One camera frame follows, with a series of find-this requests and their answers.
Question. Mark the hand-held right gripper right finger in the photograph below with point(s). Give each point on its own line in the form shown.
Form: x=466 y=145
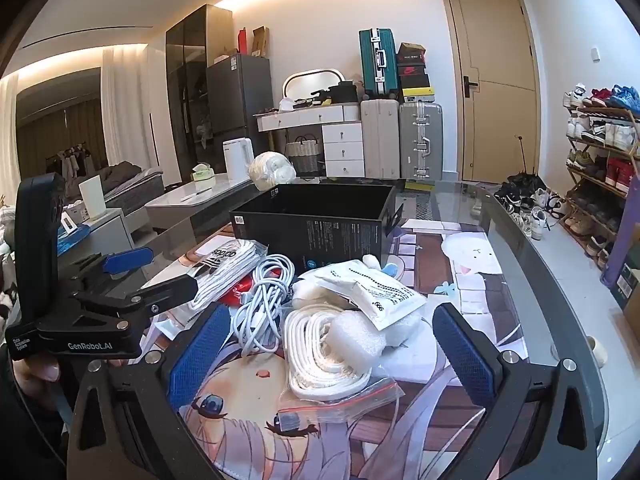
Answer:
x=467 y=355

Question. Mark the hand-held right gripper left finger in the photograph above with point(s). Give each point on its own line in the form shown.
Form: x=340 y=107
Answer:
x=200 y=350

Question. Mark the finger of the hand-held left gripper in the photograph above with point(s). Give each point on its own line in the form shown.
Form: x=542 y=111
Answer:
x=127 y=260
x=165 y=290

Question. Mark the white striped plastic bag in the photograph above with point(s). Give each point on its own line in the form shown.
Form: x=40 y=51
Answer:
x=225 y=270

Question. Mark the red packet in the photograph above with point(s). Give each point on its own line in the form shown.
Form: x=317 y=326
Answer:
x=232 y=295

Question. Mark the white printed packet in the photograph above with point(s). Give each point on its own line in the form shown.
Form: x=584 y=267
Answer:
x=385 y=295

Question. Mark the white foam wrap piece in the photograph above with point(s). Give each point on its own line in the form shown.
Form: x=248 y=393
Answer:
x=345 y=332

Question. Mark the white plush toy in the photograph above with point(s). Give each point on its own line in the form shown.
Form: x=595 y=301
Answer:
x=372 y=261

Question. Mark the black cardboard box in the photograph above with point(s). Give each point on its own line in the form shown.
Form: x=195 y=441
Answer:
x=325 y=230

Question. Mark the person's left forearm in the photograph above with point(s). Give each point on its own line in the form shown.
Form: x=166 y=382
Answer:
x=25 y=430

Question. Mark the person's left hand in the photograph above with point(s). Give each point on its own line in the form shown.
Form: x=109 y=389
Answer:
x=42 y=371

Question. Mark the white plastic bin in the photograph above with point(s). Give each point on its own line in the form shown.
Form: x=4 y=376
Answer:
x=92 y=199

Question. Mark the bed with dark bedding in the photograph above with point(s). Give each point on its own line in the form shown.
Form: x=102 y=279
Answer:
x=130 y=185

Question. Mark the anime printed table mat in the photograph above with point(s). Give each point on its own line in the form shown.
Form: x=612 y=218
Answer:
x=450 y=435

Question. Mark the grey side table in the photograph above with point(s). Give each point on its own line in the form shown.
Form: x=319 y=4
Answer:
x=200 y=197

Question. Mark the clothes rack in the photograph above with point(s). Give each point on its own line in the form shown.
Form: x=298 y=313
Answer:
x=70 y=160

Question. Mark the green tissue box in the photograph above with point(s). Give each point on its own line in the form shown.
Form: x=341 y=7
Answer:
x=202 y=174

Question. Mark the white curtain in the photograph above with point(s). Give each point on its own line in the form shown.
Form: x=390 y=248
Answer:
x=125 y=110

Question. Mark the white electric kettle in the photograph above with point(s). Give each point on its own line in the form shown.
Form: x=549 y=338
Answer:
x=237 y=157

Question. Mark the pile of sneakers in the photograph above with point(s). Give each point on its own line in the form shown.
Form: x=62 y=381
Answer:
x=532 y=210

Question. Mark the plastic bag of white stuffing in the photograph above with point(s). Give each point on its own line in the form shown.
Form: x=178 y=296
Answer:
x=270 y=170

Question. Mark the black umbrella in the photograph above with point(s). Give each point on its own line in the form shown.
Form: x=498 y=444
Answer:
x=525 y=180

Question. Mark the black glass cabinet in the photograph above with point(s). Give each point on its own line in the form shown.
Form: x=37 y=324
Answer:
x=187 y=85

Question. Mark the woven basket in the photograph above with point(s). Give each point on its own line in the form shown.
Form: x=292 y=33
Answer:
x=302 y=157

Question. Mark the dark grey refrigerator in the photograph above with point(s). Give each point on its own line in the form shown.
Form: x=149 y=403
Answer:
x=240 y=100

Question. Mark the silver suitcase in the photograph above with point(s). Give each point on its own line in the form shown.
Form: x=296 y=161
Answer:
x=421 y=140

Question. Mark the white dressing table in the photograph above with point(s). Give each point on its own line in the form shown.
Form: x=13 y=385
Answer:
x=342 y=145

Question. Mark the beige suitcase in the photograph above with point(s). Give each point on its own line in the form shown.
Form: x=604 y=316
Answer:
x=379 y=140

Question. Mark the red bottle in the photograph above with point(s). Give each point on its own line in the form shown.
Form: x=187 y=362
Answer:
x=242 y=40

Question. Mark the white framed mirror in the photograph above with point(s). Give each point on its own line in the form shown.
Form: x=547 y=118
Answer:
x=310 y=82

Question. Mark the brown cardboard box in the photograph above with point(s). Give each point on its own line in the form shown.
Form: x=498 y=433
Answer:
x=260 y=42

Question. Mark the rows of assorted shoes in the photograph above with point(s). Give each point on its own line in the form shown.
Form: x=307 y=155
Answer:
x=600 y=130

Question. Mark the yellow black shoe box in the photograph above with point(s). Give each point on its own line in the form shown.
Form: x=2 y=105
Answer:
x=417 y=95

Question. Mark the gold metal shoe rack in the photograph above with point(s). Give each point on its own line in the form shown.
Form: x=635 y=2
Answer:
x=632 y=147

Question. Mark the black bag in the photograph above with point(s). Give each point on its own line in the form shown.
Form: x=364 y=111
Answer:
x=344 y=92

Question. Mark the beige wooden door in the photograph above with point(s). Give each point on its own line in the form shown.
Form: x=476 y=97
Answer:
x=492 y=80

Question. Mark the plain black shoe box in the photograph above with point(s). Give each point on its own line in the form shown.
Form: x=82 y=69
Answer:
x=415 y=82

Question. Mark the black shoe box red logo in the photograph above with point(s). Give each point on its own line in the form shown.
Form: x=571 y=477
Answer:
x=412 y=66

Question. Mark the teal suitcase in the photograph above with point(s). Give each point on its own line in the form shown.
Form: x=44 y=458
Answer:
x=377 y=62

